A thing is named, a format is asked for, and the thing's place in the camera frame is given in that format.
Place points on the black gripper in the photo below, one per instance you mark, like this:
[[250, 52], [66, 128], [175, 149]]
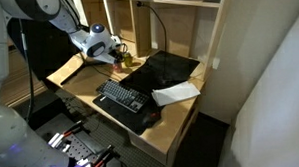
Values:
[[119, 54]]

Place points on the yellow green bottle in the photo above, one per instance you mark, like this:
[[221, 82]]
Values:
[[128, 60]]

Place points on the red soda can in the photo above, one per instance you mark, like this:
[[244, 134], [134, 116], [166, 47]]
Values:
[[117, 68]]

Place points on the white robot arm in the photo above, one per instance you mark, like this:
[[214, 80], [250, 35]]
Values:
[[94, 42]]

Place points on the grey black keyboard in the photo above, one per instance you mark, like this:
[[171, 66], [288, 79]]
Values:
[[123, 94]]

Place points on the black monitor stand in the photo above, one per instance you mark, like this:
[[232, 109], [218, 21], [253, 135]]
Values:
[[75, 72]]

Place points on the black gooseneck desk lamp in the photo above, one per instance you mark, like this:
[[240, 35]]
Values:
[[164, 33]]

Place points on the black desk mat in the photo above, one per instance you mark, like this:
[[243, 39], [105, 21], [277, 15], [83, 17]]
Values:
[[170, 67]]

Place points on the white paper towel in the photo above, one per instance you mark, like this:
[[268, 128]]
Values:
[[175, 92]]

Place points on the black curved monitor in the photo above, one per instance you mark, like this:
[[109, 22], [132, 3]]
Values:
[[51, 53]]

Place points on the white paper label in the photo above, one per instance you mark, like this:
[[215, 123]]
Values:
[[216, 63]]

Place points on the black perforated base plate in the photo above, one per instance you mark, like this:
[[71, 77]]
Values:
[[78, 149]]

